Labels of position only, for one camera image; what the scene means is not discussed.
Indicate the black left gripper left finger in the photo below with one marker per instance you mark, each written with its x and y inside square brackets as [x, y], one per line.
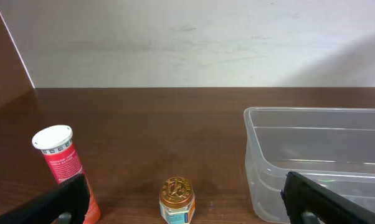
[69, 202]

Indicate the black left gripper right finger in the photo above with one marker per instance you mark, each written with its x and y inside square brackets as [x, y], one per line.
[308, 202]

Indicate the clear plastic container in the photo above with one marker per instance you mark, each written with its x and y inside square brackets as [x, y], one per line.
[334, 147]

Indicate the small gold lid balm jar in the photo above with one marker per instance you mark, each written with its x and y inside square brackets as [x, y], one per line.
[177, 201]

